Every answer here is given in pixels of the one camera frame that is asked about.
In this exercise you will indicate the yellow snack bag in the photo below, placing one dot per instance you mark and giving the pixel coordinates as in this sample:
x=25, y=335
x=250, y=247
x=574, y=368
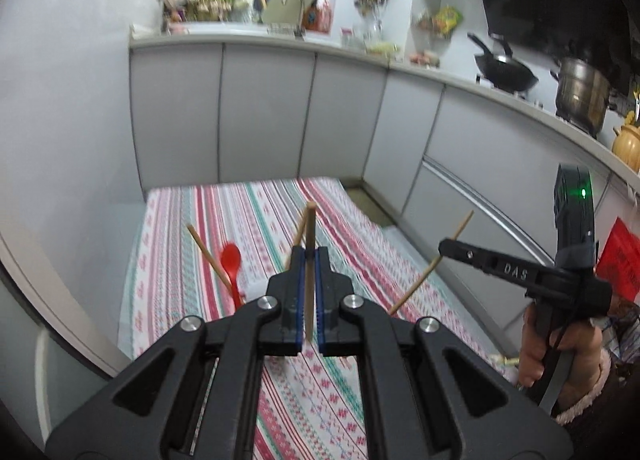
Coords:
x=445, y=21

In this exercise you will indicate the chrome kitchen faucet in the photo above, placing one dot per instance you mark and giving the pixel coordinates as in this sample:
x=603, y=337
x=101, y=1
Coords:
x=296, y=23

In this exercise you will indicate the person right hand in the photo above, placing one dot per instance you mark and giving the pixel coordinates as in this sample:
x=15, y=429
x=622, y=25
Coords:
x=581, y=338

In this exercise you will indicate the yellow ceramic jar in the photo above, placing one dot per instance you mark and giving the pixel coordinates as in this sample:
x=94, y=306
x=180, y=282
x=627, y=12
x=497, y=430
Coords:
x=626, y=146

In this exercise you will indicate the wooden chopstick top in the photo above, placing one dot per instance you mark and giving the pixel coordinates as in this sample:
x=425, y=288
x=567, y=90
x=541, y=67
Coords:
x=217, y=268

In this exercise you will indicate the grey cutting board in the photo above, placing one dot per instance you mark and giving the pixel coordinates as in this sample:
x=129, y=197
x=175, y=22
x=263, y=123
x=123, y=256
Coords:
x=285, y=11

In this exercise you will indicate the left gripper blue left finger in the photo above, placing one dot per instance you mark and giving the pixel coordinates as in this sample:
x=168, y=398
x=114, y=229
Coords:
x=217, y=406

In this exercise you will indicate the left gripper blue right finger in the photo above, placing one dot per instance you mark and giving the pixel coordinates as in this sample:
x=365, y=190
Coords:
x=396, y=378

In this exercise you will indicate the stainless steel steamer pot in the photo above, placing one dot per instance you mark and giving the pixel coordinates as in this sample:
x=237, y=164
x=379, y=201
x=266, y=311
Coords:
x=583, y=95

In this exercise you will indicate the red plastic bag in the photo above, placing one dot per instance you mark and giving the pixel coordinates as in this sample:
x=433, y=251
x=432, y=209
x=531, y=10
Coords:
x=619, y=262

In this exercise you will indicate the red plastic spoon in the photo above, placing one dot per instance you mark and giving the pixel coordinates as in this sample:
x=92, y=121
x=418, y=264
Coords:
x=230, y=260

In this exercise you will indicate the black wok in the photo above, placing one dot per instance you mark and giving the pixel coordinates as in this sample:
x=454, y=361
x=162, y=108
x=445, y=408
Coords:
x=503, y=70

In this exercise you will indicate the pink soap bottle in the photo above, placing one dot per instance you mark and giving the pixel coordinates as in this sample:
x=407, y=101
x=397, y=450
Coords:
x=325, y=15

